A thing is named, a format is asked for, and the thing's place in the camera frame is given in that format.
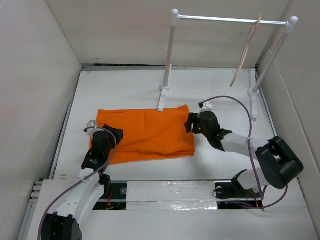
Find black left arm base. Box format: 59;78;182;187
93;181;128;211

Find white foam front panel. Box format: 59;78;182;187
26;177;318;240

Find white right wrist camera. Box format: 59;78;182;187
198;101;213;113

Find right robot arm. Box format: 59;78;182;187
184;111;304;197

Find wooden clothes hanger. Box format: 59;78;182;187
229;15;262;88

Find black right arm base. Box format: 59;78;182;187
211;181;263;210

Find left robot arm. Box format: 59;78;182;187
37;120;124;240

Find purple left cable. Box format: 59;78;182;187
37;126;118;240

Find orange trousers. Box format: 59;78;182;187
96;105;195;165

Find white clothes rack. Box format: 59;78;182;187
157;8;299;122

